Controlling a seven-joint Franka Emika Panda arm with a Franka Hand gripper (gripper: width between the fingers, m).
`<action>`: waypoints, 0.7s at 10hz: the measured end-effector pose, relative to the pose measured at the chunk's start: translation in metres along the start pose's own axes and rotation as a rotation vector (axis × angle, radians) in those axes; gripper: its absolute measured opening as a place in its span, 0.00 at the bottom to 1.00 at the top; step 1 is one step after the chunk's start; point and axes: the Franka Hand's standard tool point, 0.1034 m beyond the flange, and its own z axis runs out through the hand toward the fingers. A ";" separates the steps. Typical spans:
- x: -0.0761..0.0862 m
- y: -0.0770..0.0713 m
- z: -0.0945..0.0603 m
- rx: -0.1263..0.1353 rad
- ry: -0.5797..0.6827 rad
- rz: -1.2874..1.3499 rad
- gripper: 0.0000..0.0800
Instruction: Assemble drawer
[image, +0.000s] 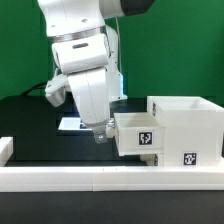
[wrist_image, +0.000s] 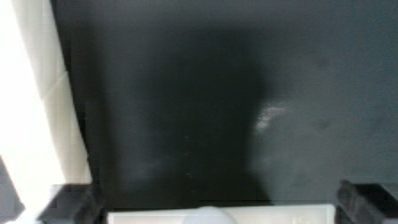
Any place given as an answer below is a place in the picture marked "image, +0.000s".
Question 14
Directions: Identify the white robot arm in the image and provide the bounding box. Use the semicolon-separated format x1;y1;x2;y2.
37;0;155;144

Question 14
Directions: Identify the white drawer cabinet box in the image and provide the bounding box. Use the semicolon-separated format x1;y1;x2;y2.
147;96;224;166

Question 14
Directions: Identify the black cable bundle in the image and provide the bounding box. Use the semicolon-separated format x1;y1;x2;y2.
21;81;54;97

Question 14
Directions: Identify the white front border rail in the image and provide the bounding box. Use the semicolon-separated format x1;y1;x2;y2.
0;167;224;192

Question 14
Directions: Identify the white marker sheet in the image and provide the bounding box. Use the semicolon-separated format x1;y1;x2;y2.
58;117;88;131

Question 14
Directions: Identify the white left border rail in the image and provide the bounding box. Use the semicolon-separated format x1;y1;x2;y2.
0;137;13;167

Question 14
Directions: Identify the white border rail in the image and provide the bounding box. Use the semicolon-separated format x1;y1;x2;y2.
0;167;224;192
0;137;13;167

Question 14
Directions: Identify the white front drawer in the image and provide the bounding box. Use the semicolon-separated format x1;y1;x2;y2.
140;154;158;166

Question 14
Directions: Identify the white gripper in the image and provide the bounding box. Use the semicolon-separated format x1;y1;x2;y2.
68;68;110;144

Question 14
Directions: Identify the white drawer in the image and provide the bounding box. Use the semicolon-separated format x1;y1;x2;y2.
140;154;158;166
106;112;165;156

